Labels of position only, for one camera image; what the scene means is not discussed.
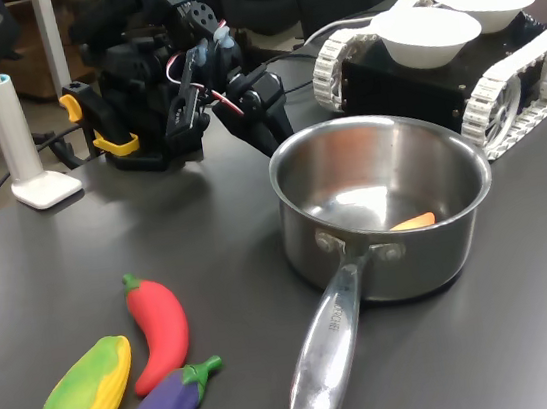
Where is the red toy chilli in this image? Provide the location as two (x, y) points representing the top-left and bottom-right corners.
(119, 266), (198, 399)

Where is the yellow green toy corn cob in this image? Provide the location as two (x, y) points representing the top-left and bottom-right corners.
(19, 332), (140, 409)

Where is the pale grey putty lump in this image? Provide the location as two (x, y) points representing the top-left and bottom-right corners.
(189, 40), (214, 68)
(211, 24), (238, 52)

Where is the black vehicle with white tracks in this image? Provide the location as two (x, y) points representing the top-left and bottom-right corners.
(301, 0), (547, 184)

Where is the black clamp with yellow grips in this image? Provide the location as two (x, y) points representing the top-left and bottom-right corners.
(58, 74), (142, 165)

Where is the orange toy carrot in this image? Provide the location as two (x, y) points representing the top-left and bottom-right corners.
(388, 212), (438, 233)

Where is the white upright beam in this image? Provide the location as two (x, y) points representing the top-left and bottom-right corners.
(29, 0), (74, 103)

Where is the brown wooden cabinet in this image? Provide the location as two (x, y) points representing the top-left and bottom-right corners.
(0, 0), (109, 107)

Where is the long black cable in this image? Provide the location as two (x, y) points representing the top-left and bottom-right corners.
(243, 46), (330, 102)

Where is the black gripper camera board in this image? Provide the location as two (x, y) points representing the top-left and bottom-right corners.
(155, 46), (218, 139)

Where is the thin grey cable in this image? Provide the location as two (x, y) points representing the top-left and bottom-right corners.
(302, 11), (382, 48)

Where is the steel pan with long handle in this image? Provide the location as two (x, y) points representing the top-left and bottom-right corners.
(242, 98), (524, 409)

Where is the white post with flat foot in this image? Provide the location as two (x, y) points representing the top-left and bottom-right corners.
(0, 0), (87, 216)

